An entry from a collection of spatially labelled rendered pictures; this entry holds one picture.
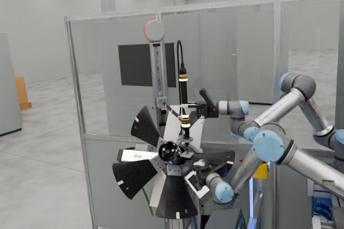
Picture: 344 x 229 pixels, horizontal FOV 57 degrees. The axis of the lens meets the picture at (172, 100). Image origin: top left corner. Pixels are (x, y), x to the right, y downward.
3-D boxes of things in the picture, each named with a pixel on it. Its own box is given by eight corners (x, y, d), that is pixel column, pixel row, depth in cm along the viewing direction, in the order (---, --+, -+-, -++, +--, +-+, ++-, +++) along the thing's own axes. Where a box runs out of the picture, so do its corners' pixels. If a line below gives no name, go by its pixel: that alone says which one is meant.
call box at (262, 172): (253, 168, 207) (253, 153, 205) (269, 170, 203) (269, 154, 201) (249, 179, 192) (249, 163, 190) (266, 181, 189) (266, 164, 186)
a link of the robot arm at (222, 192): (218, 206, 136) (218, 188, 134) (209, 195, 146) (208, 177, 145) (235, 203, 138) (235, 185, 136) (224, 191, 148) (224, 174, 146)
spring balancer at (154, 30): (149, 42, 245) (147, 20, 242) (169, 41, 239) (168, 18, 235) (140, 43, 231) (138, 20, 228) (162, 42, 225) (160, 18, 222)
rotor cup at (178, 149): (162, 149, 193) (154, 141, 182) (185, 143, 190) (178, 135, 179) (164, 172, 186) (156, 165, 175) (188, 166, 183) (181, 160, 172)
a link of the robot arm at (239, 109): (249, 118, 164) (249, 101, 163) (227, 118, 167) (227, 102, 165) (248, 114, 172) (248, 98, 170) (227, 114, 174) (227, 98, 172)
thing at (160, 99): (156, 106, 241) (155, 95, 239) (165, 105, 242) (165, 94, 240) (159, 109, 231) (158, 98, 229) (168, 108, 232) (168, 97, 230)
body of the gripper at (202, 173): (193, 165, 160) (201, 175, 148) (209, 161, 162) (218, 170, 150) (195, 179, 162) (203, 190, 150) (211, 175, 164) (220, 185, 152)
